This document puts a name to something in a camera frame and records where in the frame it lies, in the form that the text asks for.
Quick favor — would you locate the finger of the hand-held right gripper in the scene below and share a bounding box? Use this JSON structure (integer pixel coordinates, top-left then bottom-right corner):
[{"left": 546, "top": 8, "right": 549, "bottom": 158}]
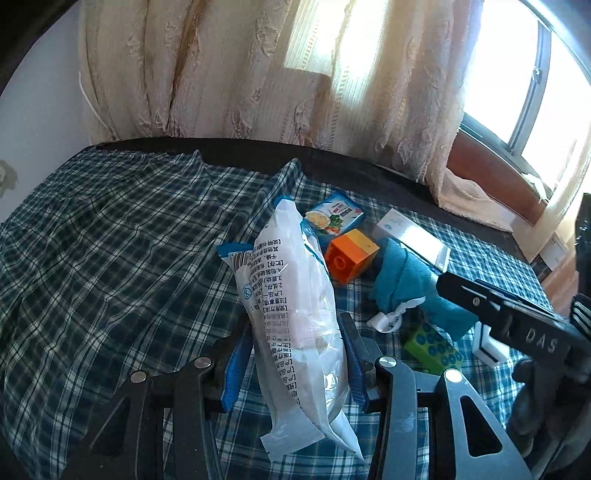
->
[
  {"left": 475, "top": 279, "right": 556, "bottom": 320},
  {"left": 436, "top": 272, "right": 585, "bottom": 366}
]

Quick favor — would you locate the white plastic packet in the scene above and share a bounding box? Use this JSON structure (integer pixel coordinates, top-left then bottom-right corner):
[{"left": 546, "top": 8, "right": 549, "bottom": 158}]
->
[{"left": 217, "top": 196, "right": 366, "bottom": 463}]

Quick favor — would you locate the white knotted ribbon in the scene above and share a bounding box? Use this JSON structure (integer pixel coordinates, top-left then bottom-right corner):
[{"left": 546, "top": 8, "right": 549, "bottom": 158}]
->
[{"left": 368, "top": 297, "right": 424, "bottom": 333}]

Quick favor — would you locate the window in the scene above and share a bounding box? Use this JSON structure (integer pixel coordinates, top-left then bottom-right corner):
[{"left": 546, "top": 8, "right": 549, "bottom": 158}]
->
[{"left": 461, "top": 0, "right": 591, "bottom": 174}]

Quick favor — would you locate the brown wooden window sill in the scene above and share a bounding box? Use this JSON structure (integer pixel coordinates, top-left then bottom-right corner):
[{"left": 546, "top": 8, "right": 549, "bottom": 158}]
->
[{"left": 449, "top": 119, "right": 562, "bottom": 227}]

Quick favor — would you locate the white plastic case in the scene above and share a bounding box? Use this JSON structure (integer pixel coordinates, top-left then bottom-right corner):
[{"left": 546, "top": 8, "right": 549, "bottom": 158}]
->
[{"left": 471, "top": 322, "right": 509, "bottom": 366}]

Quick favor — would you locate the white medicine box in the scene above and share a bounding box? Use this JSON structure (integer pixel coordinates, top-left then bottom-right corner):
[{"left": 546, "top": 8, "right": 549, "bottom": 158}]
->
[{"left": 374, "top": 208, "right": 451, "bottom": 272}]

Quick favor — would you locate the blue plaid blanket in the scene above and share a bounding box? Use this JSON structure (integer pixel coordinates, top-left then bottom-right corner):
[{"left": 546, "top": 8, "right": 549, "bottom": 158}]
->
[{"left": 0, "top": 147, "right": 555, "bottom": 480}]

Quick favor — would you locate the person's right hand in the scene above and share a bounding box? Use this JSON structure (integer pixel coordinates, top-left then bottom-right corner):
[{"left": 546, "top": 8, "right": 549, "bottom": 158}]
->
[{"left": 507, "top": 354, "right": 579, "bottom": 459}]

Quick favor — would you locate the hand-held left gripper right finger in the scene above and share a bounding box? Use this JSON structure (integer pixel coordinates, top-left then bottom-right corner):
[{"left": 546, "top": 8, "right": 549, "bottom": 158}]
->
[{"left": 339, "top": 313, "right": 536, "bottom": 480}]

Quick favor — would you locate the orange toy block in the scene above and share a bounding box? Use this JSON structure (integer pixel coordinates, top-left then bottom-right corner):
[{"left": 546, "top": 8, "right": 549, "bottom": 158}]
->
[{"left": 324, "top": 229, "right": 380, "bottom": 285}]

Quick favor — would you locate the cream lace curtain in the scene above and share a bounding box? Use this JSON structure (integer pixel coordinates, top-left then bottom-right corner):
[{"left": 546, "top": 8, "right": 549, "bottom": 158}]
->
[
  {"left": 531, "top": 134, "right": 591, "bottom": 265},
  {"left": 78, "top": 0, "right": 514, "bottom": 232}
]

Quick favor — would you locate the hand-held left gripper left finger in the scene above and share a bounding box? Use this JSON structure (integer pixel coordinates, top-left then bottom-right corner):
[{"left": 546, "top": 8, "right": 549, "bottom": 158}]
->
[{"left": 60, "top": 335, "right": 259, "bottom": 480}]

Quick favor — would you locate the teal cloth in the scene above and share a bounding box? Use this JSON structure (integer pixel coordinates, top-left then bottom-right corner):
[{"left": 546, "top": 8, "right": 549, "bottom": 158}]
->
[{"left": 369, "top": 237, "right": 479, "bottom": 343}]

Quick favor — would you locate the dark bed mattress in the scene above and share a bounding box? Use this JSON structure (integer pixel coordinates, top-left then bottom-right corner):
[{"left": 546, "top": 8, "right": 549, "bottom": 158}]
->
[{"left": 95, "top": 136, "right": 529, "bottom": 261}]

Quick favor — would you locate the white wall cable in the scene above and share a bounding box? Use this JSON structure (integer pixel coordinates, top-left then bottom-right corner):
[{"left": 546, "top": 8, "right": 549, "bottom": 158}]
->
[{"left": 76, "top": 69, "right": 122, "bottom": 140}]

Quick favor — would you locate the green toy block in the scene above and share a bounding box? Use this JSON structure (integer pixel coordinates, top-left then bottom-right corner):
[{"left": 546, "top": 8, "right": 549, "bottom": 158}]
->
[{"left": 401, "top": 320, "right": 467, "bottom": 376}]

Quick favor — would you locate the blue food box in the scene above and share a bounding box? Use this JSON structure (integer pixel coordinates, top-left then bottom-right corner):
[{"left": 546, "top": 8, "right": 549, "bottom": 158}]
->
[{"left": 304, "top": 191, "right": 367, "bottom": 239}]

